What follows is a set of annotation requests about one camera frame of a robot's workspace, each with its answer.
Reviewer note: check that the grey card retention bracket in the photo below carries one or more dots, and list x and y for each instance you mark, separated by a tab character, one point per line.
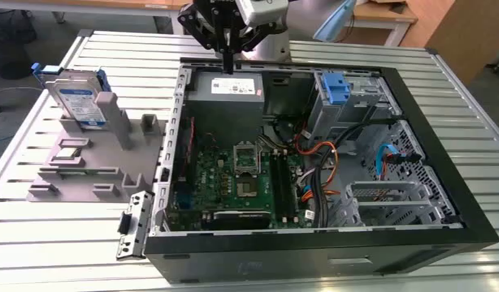
141	219

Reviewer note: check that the metal disk bay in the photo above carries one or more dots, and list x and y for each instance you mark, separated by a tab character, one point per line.
394	203

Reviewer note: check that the metal optical drive cage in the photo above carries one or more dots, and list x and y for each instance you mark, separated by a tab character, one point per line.
355	115

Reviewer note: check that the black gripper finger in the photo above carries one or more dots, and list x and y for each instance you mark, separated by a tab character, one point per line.
257	41
196	27

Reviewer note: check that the long white frame desk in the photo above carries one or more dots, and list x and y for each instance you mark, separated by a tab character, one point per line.
111	4

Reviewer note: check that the CPU socket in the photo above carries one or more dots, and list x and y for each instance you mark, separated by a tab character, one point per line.
247	186

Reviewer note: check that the blue plastic drive latch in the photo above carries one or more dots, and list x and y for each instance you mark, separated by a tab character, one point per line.
335	88

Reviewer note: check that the black open PC case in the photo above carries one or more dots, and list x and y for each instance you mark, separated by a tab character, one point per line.
273	258

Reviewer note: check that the silver CPU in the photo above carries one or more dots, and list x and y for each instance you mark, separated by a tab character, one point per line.
67	153

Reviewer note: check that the green motherboard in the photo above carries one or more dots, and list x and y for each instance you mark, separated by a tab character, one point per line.
208	164

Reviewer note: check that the grey power supply unit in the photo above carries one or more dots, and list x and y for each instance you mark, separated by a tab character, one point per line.
224	115

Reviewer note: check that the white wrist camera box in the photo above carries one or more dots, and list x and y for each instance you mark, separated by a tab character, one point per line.
261	12

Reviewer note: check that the hard disk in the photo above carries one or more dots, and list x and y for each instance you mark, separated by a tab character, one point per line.
75	97

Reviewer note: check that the green RAM stick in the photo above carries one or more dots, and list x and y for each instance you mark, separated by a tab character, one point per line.
76	173

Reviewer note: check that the black graphics card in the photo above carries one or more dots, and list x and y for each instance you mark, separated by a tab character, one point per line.
241	219

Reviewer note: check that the black RAM slot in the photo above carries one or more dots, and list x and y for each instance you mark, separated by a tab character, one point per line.
288	185
276	182

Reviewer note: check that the grey parts rack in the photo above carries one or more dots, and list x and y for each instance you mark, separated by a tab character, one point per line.
107	158

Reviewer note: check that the wooden cabinet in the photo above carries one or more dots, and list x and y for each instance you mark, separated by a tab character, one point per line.
468	30

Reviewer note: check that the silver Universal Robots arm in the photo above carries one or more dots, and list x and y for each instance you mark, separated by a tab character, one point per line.
273	45

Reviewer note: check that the wooden desk with white legs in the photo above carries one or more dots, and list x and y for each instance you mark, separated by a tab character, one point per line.
378	13

